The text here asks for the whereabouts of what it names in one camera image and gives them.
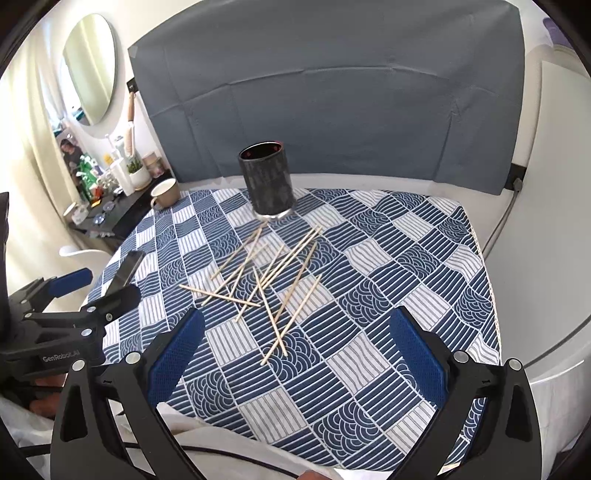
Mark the grey power cable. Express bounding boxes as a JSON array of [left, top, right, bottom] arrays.
[[482, 177, 524, 259]]

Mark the black cylindrical utensil holder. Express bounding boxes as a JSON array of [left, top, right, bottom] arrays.
[[238, 141, 295, 217]]

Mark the black side shelf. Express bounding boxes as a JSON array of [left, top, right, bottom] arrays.
[[67, 170, 172, 241]]

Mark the blue white patterned tablecloth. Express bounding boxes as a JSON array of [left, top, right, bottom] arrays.
[[89, 189, 501, 471]]

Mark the white potted plant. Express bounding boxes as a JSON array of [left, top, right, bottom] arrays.
[[126, 157, 152, 191]]

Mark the beige ceramic mug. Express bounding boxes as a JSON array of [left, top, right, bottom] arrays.
[[150, 178, 180, 210]]

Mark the oval wall mirror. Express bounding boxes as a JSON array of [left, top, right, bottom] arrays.
[[62, 14, 117, 126]]

